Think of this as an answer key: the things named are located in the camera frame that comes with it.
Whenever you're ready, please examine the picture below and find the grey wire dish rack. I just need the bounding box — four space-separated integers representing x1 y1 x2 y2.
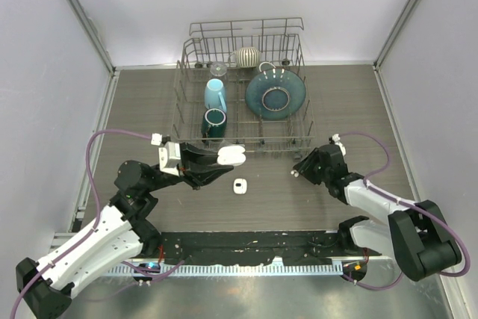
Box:
171 17 315 161

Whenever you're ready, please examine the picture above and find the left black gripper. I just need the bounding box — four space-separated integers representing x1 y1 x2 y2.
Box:
144 142 233 193

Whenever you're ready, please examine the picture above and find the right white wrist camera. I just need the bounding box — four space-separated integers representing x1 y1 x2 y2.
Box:
329 134 347 156

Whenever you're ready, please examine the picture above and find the white earbud charging case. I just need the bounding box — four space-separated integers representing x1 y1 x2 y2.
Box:
233 179 248 195

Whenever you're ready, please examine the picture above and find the dark green mug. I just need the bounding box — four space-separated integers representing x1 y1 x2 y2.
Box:
201 108 227 143

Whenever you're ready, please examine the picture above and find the large blue ceramic plate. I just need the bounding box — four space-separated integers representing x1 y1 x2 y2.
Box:
245 68 307 121

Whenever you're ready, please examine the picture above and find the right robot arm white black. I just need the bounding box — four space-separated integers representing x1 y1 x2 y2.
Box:
291 143 463 282

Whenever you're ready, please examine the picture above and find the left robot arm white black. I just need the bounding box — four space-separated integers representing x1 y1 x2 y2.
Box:
16 142 246 318

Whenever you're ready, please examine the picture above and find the white slotted cable duct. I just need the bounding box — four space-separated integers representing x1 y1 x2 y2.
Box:
102 258 343 277

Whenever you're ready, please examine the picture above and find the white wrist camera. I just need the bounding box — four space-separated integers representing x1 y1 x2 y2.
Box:
150 133 181 177
329 134 347 156

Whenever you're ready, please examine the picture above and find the white rimmed cup behind plate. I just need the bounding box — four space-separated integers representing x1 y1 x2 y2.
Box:
258 61 276 72

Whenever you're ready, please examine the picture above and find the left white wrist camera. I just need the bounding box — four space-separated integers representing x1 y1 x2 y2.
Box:
150 133 181 177

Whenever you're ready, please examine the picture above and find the striped beige ceramic jar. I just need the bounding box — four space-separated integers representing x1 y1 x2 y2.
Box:
228 46 261 69

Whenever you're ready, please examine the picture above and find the light blue mug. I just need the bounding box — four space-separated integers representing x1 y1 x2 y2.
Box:
204 78 227 113

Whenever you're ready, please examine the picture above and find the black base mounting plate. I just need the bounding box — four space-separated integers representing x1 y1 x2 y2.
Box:
137 231 379 267

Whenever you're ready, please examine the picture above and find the small clear glass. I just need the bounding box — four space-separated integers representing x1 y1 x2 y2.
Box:
209 61 228 78

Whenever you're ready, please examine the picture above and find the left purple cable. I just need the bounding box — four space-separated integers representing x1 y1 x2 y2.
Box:
9 128 187 319

